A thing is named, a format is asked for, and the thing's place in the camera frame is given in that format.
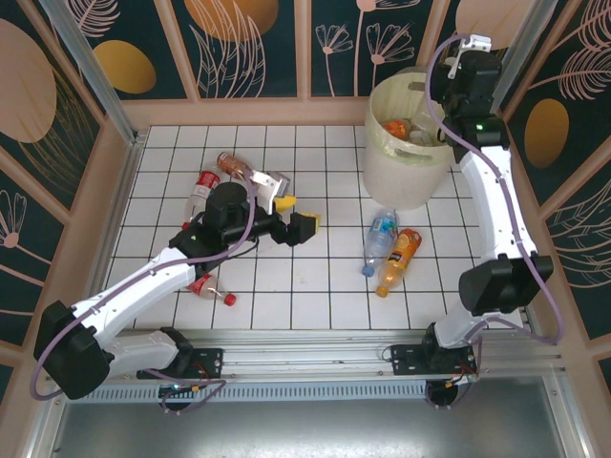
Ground grey slotted cable duct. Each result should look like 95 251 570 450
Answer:
64 381 433 405

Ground aluminium side rail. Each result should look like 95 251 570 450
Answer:
71 135 149 347

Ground cream plastic waste bin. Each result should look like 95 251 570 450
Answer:
365 66 454 211

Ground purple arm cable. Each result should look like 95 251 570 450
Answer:
426 31 567 378
29 174 257 415

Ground crushed red label bottle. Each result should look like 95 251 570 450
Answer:
185 274 238 307

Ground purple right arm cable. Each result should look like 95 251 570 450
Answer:
426 31 567 378

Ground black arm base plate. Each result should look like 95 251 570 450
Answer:
137 346 225 382
390 343 479 379

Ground orange juice bottle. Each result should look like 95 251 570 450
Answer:
374 228 423 299

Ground aluminium frame post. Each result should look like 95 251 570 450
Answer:
37 0 144 147
491 0 572 115

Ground grey metal base sheet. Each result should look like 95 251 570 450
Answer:
28 400 588 458

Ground blue label water bottle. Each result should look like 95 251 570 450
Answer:
361 208 401 278

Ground orange label plastic bottle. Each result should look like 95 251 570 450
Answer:
383 118 412 139

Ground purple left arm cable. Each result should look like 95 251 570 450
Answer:
29 174 257 415

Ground yellow plug power wires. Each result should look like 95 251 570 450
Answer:
427 360 481 409
159 364 214 397

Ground aluminium mounting rail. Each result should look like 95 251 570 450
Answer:
45 326 567 385

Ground clear bottle red label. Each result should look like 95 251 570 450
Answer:
182 170 222 230

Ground copper brown plastic bottle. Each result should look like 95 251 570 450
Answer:
216 151 259 182

